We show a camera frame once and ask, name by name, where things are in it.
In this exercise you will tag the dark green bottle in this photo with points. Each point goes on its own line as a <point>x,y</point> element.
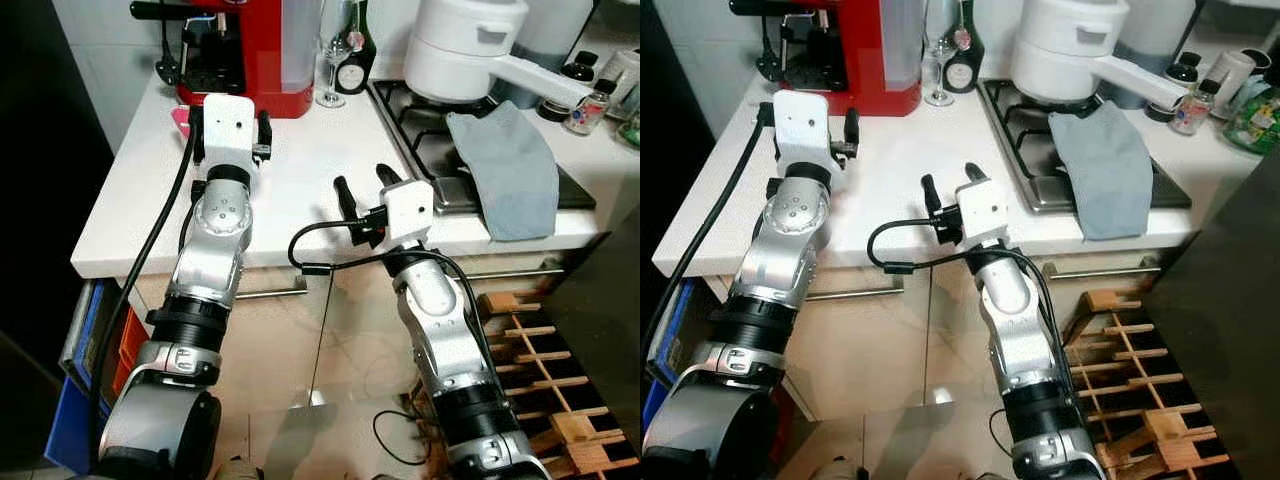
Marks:
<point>358,72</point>
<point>965,70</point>

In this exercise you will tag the orange crate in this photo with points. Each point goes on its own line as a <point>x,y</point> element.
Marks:
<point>130,345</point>

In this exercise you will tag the dark sauce bottle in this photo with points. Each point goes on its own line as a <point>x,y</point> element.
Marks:
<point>1165,95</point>
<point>560,100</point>

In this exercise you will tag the steel gas hob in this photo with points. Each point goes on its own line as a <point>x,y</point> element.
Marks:
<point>415,140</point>
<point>1020,140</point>

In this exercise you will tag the green packet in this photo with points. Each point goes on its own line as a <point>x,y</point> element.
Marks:
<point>1258,125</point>
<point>630,130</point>

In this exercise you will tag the blue flat board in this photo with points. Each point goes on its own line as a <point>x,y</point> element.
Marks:
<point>70,430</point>
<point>648,405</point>

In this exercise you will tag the wooden wine rack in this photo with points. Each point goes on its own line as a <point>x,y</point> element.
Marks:
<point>500,302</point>
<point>1105,300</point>

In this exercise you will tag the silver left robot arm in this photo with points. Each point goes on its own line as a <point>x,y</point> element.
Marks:
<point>795,230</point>
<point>220,230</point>

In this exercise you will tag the red coffee machine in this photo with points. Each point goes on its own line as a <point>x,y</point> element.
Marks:
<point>870,60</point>
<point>270,60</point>

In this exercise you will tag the clear spice jar black cap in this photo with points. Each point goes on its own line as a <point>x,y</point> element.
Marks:
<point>585,118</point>
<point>1195,112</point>

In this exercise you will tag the tall white cup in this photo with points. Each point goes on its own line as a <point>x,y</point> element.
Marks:
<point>1240,75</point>
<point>622,75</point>

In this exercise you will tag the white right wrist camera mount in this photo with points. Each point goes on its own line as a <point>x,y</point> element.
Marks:
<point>982,208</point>
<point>408,210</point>

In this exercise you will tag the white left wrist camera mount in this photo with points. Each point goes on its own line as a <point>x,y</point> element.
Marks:
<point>803,125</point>
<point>230,130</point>

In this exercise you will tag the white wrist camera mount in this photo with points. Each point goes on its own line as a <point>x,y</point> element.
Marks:
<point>408,210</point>
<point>230,130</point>
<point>982,208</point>
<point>803,125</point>

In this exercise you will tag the clear container with pink lid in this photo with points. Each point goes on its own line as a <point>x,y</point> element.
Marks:
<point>180,120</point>

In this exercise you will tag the clear wine glass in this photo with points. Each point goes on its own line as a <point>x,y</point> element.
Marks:
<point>938,45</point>
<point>332,45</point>

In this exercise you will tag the grey cloth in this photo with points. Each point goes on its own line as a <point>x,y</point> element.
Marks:
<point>1105,170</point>
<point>510,170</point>

